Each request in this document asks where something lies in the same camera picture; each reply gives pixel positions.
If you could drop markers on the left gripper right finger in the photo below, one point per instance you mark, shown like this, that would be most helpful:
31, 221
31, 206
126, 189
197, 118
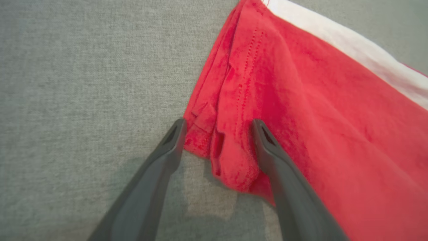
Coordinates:
291, 194

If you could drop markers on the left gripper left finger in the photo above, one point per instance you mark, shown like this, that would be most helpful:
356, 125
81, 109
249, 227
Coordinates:
150, 180

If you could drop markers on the red shorts white stripe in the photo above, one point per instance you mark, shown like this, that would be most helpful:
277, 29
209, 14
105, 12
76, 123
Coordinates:
334, 117

